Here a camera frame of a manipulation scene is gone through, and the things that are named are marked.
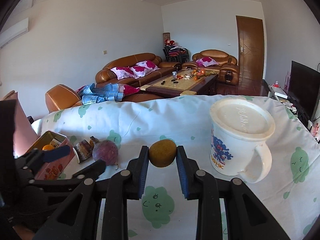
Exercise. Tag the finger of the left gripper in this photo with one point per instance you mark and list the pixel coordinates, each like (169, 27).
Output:
(82, 173)
(34, 160)

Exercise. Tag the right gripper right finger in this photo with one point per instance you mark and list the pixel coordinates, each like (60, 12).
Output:
(246, 216)

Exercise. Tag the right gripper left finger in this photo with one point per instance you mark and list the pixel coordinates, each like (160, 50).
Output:
(92, 205)

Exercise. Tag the orange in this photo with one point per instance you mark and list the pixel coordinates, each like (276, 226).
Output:
(48, 147)

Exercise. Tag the brown kiwi fruit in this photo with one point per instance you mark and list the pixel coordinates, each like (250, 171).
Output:
(162, 153)

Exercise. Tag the pink metal tin box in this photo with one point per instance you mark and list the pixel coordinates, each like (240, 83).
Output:
(51, 171)

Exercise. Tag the purple passion fruit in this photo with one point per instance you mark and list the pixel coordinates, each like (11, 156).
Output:
(105, 150)

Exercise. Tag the pink electric kettle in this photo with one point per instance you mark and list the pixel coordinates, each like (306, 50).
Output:
(24, 135)

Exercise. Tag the printed paper sheet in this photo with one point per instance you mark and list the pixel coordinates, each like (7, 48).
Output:
(56, 142)

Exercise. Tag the white green patterned tablecloth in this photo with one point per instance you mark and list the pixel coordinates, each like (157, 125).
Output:
(290, 191)

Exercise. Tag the near brown leather chair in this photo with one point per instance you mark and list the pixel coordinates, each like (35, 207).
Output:
(61, 97)

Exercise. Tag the blue plaid blanket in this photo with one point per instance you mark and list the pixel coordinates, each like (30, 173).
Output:
(90, 94)

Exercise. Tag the white cartoon mug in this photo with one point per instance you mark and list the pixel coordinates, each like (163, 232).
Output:
(238, 146)

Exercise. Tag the pink floral pillow left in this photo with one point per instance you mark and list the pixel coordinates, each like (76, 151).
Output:
(123, 72)

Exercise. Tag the pink floral pillow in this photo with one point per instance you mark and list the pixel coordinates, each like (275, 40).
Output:
(123, 72)
(143, 68)

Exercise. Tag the long brown leather sofa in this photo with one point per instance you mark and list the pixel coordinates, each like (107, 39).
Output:
(106, 76)

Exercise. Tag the pink floral pillow right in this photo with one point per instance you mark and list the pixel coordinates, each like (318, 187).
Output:
(143, 68)

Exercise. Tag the white air conditioner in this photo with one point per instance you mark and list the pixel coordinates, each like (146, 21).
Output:
(14, 32)

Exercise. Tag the wooden coffee table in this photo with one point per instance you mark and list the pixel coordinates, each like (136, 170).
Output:
(168, 87)

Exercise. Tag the stacked dark chairs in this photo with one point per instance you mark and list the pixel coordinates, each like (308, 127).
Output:
(175, 53)

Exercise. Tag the fruit pile on coffee table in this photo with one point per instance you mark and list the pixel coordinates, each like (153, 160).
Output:
(199, 73)

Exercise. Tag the black television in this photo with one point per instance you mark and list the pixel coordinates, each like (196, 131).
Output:
(304, 89)

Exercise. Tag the brown leather armchair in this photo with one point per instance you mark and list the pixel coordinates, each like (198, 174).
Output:
(217, 61)

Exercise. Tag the pink pillow on armchair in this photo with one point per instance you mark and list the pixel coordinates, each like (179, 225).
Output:
(206, 62)

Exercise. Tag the brown wooden door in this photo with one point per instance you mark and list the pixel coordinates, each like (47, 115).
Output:
(251, 47)

